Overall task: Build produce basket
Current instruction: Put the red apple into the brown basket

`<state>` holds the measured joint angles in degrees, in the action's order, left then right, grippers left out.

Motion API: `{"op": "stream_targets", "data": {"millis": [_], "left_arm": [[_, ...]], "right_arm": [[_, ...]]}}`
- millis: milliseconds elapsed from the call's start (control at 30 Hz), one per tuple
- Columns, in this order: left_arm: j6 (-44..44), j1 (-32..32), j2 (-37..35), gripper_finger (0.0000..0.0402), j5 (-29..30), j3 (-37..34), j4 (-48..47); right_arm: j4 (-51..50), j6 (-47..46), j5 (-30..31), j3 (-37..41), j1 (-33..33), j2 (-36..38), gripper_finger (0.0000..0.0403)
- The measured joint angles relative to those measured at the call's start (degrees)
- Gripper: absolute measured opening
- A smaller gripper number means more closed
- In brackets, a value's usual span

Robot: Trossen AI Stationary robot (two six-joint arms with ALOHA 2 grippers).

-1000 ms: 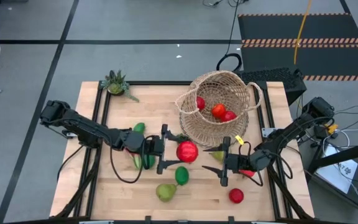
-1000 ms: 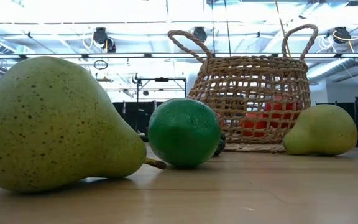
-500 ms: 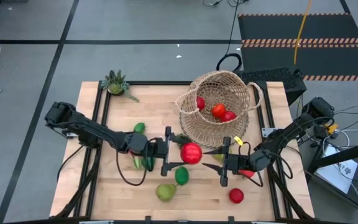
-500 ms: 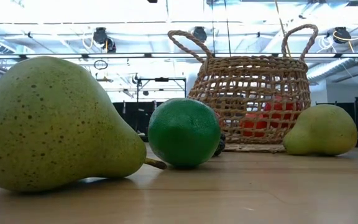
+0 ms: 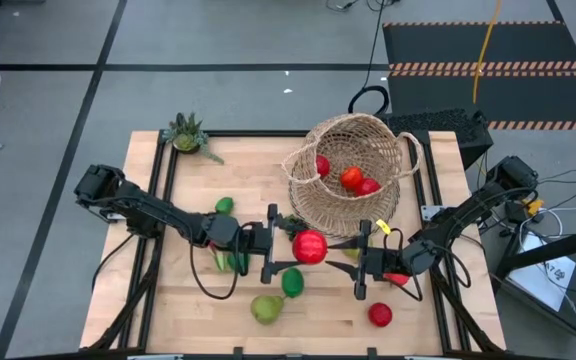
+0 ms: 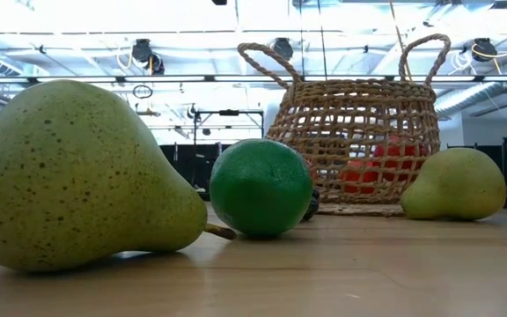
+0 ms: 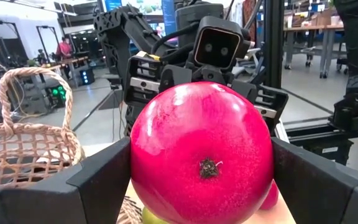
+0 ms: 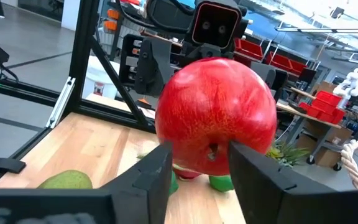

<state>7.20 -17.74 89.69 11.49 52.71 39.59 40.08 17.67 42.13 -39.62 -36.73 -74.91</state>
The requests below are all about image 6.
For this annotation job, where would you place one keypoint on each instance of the large green lime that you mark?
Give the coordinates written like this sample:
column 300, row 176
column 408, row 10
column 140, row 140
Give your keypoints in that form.
column 260, row 189

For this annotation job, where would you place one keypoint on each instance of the black grape bunch with leaves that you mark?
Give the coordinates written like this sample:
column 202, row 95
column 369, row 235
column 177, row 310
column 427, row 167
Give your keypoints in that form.
column 313, row 207

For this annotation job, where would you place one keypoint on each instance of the orange-red tomato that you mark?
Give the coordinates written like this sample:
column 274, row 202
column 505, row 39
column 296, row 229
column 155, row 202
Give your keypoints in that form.
column 357, row 177

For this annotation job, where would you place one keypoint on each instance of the shiny red apple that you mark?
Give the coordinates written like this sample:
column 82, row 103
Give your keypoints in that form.
column 394, row 152

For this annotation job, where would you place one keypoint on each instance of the large speckled green pear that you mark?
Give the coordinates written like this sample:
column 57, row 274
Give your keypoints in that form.
column 68, row 176

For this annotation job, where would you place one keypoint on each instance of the small yellow-green pear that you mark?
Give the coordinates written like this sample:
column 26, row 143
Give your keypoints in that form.
column 456, row 185

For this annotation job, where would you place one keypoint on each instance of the black metal stand frame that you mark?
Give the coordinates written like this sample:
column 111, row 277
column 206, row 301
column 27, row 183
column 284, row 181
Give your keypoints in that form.
column 229, row 112

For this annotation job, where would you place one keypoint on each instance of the silver ventilation duct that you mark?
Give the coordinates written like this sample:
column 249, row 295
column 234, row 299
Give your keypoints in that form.
column 469, row 97

